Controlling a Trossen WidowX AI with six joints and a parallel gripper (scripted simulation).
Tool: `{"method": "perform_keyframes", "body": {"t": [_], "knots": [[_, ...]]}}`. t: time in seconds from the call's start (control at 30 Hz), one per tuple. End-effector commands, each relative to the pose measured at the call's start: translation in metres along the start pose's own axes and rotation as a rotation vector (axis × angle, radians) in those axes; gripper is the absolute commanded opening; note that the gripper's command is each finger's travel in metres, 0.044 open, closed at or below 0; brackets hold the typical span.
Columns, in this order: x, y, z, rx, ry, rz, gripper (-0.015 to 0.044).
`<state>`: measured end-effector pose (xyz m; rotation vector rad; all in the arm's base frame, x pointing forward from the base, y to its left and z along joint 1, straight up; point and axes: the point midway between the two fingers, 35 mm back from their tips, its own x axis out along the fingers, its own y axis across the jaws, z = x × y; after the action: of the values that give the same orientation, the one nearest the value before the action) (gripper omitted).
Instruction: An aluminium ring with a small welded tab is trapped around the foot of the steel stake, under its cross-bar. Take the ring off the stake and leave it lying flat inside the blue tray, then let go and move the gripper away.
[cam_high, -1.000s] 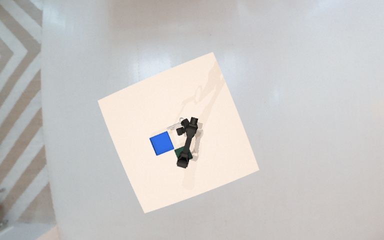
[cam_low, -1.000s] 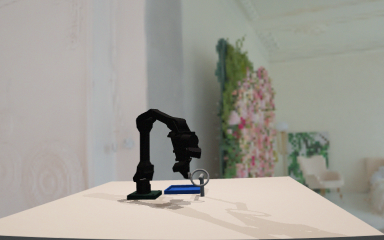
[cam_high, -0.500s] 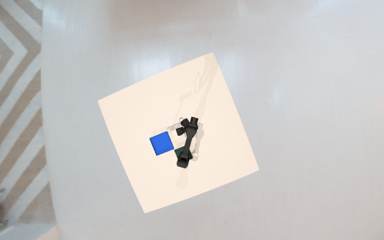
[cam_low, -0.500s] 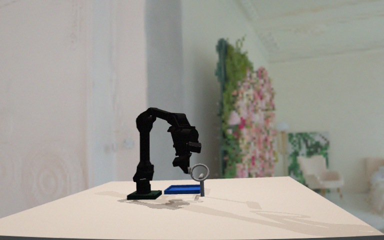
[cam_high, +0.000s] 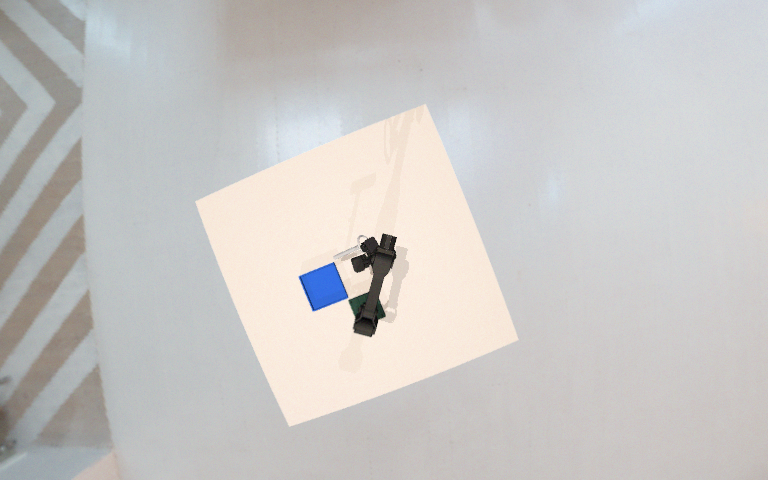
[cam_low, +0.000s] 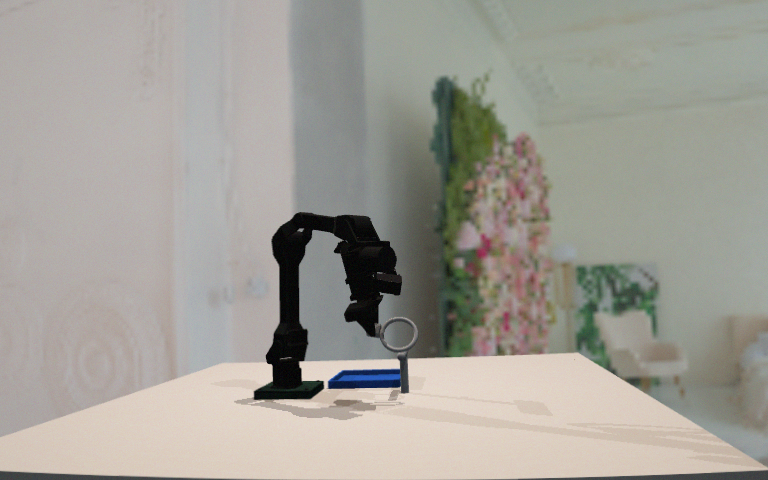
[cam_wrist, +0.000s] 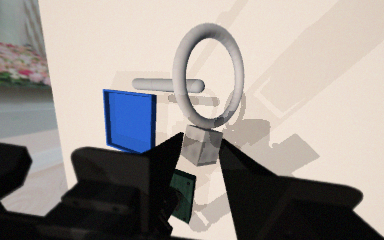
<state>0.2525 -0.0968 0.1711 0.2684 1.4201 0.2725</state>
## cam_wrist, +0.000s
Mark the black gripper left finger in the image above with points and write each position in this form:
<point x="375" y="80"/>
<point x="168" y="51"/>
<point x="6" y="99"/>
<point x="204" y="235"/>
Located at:
<point x="151" y="172"/>

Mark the grey metal ring with small tab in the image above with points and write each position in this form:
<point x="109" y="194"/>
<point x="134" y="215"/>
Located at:
<point x="201" y="143"/>

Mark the blue tray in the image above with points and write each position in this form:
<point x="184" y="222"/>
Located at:
<point x="130" y="120"/>

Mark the grey t-shaped metal stake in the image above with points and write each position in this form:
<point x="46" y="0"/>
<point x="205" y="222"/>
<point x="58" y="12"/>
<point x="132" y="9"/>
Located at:
<point x="166" y="85"/>

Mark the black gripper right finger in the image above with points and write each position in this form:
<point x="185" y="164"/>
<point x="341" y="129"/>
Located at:
<point x="257" y="196"/>

